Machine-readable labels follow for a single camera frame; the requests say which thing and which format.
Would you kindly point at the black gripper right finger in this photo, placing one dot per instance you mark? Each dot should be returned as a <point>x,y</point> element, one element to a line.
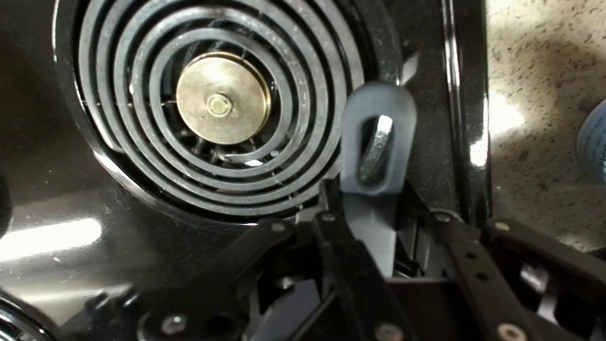
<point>495,310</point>

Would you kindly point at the blue white salt canister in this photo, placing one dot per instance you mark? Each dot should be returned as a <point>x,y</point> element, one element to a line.
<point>591,143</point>

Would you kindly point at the dark grey lidded saucepan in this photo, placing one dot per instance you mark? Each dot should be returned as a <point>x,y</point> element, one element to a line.
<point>375,149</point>

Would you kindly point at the front left coil burner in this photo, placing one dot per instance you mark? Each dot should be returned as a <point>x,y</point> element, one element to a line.
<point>224,109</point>

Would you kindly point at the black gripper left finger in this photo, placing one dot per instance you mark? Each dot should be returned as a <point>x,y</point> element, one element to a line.
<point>368,306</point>

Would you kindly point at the black electric stove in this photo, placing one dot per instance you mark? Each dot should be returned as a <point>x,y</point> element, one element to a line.
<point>82,258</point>

